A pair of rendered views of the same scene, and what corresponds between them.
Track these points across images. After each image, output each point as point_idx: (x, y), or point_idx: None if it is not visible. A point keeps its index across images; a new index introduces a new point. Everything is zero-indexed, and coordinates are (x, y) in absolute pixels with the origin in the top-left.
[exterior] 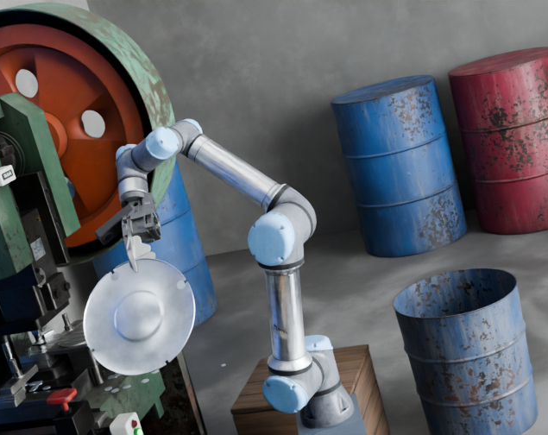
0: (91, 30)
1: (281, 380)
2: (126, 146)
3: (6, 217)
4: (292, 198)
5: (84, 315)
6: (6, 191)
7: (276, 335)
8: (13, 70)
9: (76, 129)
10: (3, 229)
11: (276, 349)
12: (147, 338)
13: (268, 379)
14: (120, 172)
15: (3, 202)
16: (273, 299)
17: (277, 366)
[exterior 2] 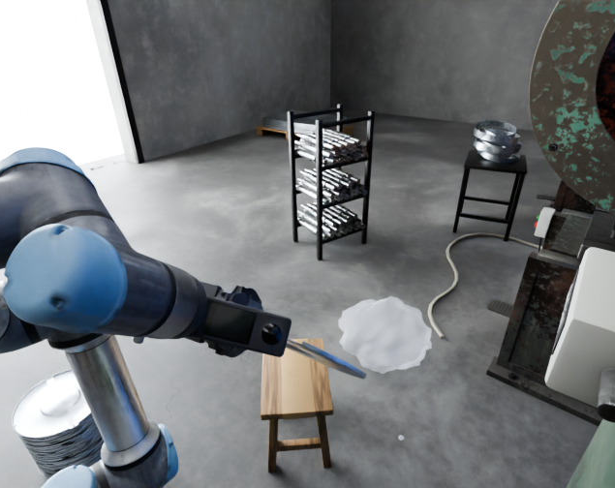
0: None
1: (164, 425)
2: (66, 225)
3: (591, 479)
4: None
5: (358, 369)
6: None
7: (138, 398)
8: None
9: None
10: (583, 459)
11: (144, 414)
12: (292, 347)
13: (169, 439)
14: (151, 262)
15: None
16: (123, 357)
17: (155, 426)
